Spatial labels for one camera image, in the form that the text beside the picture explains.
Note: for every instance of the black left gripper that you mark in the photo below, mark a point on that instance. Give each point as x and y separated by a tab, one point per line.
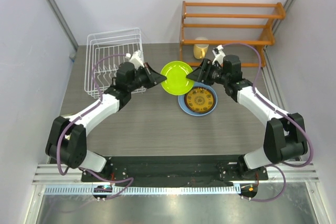
155	77

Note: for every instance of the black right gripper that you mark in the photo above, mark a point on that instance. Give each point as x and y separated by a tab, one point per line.
199	75

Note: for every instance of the lime green plate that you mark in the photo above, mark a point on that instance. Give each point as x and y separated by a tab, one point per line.
176	82

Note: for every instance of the brown patterned plate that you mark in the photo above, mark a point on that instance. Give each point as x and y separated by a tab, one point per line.
201	100

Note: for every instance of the red floral plate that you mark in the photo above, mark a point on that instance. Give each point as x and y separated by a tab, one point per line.
185	103

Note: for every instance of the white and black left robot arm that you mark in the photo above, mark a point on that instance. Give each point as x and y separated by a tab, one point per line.
67	142

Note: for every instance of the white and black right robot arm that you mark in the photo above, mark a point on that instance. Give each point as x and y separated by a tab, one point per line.
284	132

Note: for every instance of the yellow mug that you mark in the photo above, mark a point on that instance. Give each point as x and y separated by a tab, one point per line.
200	50

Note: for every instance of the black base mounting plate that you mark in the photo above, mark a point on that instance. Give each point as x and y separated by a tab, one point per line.
176	171

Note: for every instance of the orange wooden shelf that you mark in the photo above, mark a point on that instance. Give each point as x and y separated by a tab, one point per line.
226	23

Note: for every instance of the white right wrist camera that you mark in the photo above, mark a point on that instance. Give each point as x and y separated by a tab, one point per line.
219	55

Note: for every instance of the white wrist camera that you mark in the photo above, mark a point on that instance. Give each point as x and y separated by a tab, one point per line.
135	59
219	55

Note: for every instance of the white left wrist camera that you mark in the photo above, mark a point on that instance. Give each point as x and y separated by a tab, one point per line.
135	59

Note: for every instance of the white wire dish rack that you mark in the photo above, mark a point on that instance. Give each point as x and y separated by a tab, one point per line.
105	51

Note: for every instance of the white slotted cable duct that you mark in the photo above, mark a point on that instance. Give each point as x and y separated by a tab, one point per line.
132	191

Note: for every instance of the aluminium frame rail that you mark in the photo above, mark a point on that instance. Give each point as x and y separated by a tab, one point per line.
48	174

